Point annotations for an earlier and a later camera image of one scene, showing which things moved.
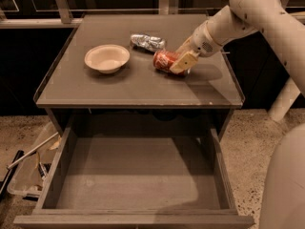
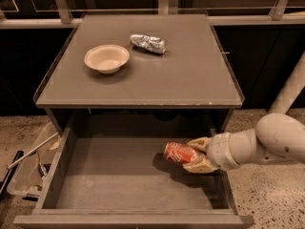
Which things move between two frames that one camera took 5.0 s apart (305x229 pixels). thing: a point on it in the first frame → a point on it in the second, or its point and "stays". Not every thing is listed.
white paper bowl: (108, 58) stays
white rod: (31, 151) stays
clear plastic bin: (27, 175) stays
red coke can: (163, 61) → (178, 152)
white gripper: (201, 42) → (221, 151)
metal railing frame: (170, 3) stays
